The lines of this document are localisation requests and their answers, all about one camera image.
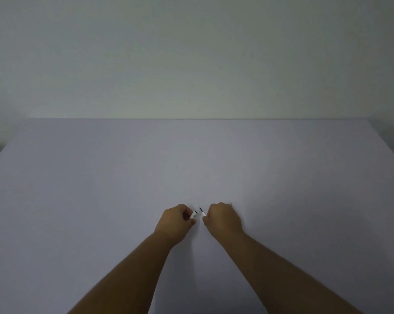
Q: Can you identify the person's right hand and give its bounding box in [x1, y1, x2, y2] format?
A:
[202, 202, 244, 239]

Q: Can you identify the person's left hand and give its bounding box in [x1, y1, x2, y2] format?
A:
[154, 204, 197, 246]

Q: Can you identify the person's right forearm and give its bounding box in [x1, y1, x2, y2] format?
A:
[217, 233, 364, 314]

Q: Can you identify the person's left forearm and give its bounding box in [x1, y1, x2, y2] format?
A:
[67, 231, 178, 314]

